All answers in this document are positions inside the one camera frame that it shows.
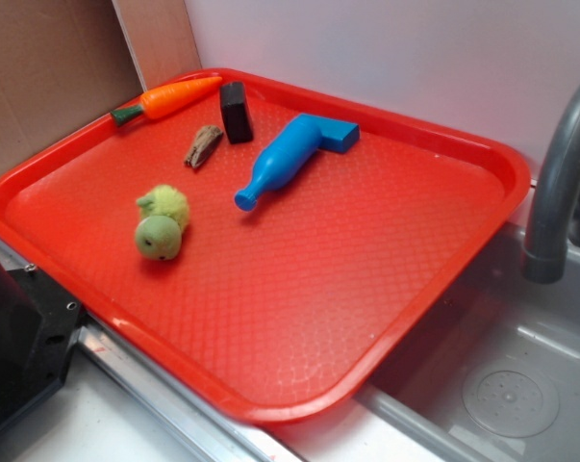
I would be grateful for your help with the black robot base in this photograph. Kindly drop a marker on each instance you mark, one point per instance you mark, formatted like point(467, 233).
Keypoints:
point(39, 322)

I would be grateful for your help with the blue toy bottle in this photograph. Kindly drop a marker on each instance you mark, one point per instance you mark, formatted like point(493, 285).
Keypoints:
point(279, 162)

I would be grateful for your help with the red plastic tray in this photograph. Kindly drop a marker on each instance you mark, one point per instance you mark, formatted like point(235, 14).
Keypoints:
point(275, 314)

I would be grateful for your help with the brown wood piece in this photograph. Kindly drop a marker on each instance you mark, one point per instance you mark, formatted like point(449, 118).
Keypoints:
point(204, 144)

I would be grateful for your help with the green plush toy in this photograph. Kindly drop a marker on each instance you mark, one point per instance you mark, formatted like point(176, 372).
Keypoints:
point(164, 216)

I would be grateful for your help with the black rectangular block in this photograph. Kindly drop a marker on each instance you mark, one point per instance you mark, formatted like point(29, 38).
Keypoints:
point(235, 113)

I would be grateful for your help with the orange toy carrot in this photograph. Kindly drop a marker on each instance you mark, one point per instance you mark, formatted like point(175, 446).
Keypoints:
point(165, 100)

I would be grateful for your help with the grey toy faucet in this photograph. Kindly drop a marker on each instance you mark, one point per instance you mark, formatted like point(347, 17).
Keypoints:
point(554, 219)

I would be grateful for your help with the grey toy sink basin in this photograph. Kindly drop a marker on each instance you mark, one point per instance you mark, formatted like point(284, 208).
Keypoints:
point(492, 370)

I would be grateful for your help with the brown cardboard panel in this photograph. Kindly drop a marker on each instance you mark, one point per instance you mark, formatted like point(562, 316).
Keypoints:
point(63, 64)

